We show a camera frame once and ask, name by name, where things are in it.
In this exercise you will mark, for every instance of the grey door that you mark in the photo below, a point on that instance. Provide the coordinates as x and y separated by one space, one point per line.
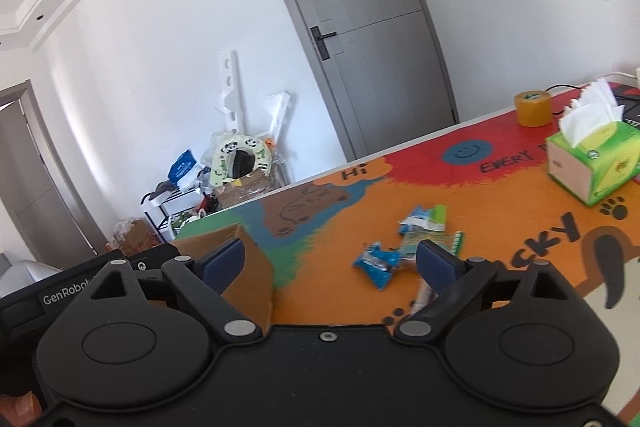
386 81

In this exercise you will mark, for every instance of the blue snack packet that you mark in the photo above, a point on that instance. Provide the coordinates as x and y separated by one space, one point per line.
378 265

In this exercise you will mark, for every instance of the floor cardboard box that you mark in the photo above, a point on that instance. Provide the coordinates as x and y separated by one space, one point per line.
246 188

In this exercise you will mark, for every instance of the clear nut bar packet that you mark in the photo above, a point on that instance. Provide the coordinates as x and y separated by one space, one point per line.
424 296

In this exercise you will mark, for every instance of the green tissue box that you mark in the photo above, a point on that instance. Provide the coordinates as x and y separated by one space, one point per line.
595 151

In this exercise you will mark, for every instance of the brown paper bag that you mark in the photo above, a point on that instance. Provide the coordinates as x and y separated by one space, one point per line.
132 236

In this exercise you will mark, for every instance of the yellow tape roll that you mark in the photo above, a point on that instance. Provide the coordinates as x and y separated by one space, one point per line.
533 109

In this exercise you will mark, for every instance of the blue plastic bag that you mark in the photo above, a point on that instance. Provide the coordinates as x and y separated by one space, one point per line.
181 167

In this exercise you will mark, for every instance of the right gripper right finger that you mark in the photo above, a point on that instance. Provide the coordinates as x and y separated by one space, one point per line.
456 283

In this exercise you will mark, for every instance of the green biscuit packet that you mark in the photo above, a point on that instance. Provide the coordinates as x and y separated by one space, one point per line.
427 224

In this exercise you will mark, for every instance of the person's hand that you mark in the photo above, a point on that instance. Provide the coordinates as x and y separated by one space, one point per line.
20 411

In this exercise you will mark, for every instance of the black door handle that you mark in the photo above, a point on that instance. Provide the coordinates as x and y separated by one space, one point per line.
320 41

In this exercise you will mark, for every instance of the white plastic bracket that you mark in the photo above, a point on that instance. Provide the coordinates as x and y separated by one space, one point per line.
243 113

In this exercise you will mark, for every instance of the black shoe rack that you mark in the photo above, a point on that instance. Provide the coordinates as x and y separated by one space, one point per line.
169 211

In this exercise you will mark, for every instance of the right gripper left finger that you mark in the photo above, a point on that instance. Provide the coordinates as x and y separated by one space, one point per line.
199 284

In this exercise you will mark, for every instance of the colourful cartoon table mat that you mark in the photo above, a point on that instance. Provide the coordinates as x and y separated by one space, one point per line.
491 176

